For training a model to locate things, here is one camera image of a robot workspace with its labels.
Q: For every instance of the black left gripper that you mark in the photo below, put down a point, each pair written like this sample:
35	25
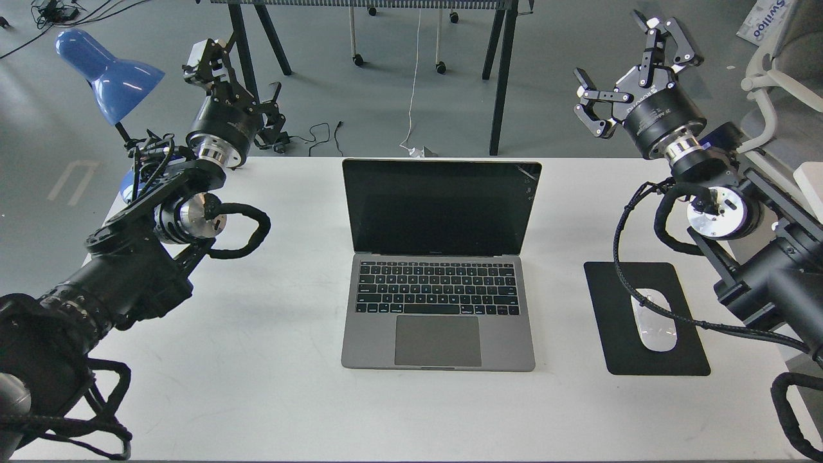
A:
230	117

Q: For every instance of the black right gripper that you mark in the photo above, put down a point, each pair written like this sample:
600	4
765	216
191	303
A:
656	112

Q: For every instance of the grey laptop computer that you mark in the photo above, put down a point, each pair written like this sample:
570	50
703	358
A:
437	279

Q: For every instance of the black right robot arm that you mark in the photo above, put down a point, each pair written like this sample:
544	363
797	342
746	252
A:
765	247

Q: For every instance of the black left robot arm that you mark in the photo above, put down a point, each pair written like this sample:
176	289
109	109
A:
142	257

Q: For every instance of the blue desk lamp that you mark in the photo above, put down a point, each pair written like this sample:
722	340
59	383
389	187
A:
118	85

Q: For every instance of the white cardboard box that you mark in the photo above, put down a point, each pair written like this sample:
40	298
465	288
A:
765	20

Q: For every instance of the white office chair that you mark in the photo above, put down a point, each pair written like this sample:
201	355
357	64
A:
783	78

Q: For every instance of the white computer mouse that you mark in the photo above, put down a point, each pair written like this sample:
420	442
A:
657	333

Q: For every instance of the black mouse pad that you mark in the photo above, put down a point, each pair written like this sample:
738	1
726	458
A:
622	348

